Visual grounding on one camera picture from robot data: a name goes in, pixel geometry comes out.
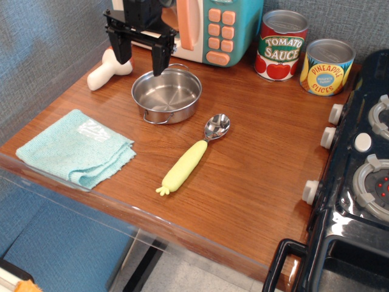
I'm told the stainless steel pot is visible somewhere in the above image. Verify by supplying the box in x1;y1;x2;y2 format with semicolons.
131;63;202;125

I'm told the toy mushroom brown cap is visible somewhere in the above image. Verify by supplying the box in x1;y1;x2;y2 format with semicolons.
87;47;134;91

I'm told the tomato sauce can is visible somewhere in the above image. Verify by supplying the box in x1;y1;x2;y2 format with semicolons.
255;9;309;81

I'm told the clear acrylic barrier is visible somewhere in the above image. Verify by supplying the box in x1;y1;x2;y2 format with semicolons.
1;156;263;291

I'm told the orange fuzzy object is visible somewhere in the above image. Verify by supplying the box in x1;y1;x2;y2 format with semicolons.
14;280;42;292

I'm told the pineapple slices can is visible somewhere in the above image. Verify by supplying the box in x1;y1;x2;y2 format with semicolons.
300;38;356;97

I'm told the black toy stove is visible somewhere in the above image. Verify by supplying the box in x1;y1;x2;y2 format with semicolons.
263;49;388;291

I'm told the spoon with yellow handle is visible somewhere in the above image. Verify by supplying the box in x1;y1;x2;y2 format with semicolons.
156;114;230;196

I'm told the teal toy microwave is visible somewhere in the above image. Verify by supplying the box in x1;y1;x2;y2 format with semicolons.
112;1;263;68

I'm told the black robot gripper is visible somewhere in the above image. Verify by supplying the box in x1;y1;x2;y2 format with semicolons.
103;1;177;77

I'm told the light blue folded cloth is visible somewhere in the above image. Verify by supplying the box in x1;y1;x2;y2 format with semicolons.
16;109;136;190

